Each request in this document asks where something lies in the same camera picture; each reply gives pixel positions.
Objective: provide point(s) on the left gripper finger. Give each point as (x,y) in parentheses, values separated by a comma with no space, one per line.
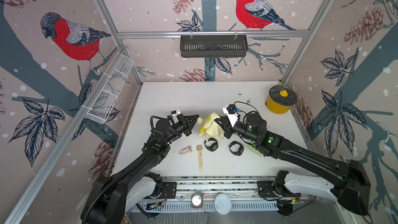
(191,123)
(192,118)

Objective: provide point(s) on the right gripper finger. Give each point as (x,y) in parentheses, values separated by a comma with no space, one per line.
(224,125)
(222,119)

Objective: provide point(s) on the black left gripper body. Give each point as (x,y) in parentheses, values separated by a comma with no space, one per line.
(180,127)

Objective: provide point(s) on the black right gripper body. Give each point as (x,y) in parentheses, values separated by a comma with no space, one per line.
(240,129)

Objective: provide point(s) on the yellow green frog towel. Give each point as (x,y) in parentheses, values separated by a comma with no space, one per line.
(211,129)

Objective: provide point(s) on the black digital watch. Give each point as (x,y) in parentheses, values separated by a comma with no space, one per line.
(211,144)
(236,148)

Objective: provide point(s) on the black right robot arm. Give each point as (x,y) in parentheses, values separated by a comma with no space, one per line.
(343,182)

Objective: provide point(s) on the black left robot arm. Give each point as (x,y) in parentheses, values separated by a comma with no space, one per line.
(111,197)

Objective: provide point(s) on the silver band watch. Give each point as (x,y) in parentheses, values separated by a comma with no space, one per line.
(186,150)

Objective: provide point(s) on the green snack packet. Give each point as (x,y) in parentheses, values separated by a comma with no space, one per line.
(252,148)

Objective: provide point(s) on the yellow pot with glass lid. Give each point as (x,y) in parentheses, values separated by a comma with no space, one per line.
(280,99)

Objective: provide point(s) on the glass spice jar silver lid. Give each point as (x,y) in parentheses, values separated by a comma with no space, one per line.
(197,201)

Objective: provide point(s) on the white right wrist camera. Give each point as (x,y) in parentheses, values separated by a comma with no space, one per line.
(232,113)

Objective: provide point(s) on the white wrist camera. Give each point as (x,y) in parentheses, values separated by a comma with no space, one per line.
(175,114)
(232,113)

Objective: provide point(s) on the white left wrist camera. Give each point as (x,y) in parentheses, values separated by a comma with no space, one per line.
(175,114)

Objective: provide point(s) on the black hanging wire basket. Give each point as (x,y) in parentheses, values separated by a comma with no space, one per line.
(213,46)

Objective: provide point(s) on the white mesh wall shelf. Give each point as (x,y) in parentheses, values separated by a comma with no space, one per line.
(102,110)

